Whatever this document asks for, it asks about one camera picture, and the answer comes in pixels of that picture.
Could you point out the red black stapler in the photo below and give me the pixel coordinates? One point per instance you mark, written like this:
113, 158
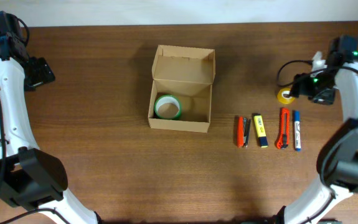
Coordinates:
243, 131

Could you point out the yellow highlighter marker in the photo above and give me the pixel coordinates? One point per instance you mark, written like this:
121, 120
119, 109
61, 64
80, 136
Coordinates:
260, 129

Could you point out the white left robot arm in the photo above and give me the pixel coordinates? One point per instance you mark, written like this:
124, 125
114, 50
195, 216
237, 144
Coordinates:
29, 177

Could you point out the brown cardboard box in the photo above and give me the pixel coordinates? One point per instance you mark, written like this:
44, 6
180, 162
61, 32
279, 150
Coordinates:
188, 74

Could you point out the green tape roll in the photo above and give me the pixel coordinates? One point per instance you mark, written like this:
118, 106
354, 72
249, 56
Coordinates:
168, 107

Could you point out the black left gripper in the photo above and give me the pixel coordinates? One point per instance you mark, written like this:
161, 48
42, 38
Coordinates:
43, 73

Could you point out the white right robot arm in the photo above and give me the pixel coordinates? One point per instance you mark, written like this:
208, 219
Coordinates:
337, 163

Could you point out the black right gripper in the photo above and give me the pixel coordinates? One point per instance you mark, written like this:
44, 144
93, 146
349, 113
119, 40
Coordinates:
301, 85

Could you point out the small yellow tape roll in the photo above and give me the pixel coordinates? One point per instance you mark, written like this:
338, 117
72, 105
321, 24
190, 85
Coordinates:
284, 96

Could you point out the blue white marker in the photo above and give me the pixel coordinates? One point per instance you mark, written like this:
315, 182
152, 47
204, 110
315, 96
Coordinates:
297, 136

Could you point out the orange utility knife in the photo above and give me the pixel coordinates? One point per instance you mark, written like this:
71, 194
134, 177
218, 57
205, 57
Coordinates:
283, 137

